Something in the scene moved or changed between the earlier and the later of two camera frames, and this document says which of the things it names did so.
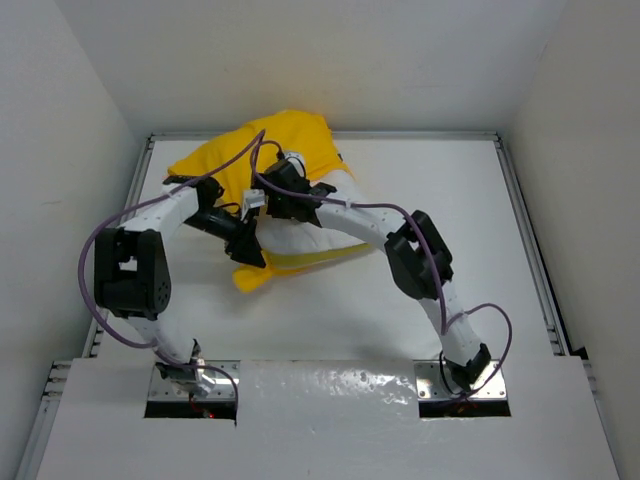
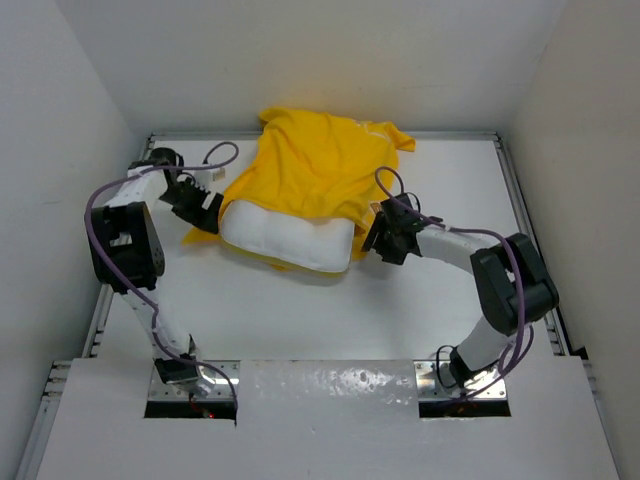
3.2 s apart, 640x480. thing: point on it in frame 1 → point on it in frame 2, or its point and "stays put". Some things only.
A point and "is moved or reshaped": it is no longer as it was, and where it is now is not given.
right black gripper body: x=280 y=204 → x=387 y=243
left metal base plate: x=224 y=374 stays put
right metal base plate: x=430 y=384 stays put
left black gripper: x=242 y=244 → x=207 y=216
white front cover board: x=336 y=419 stays put
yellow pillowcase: x=237 y=162 is moved or reshaped
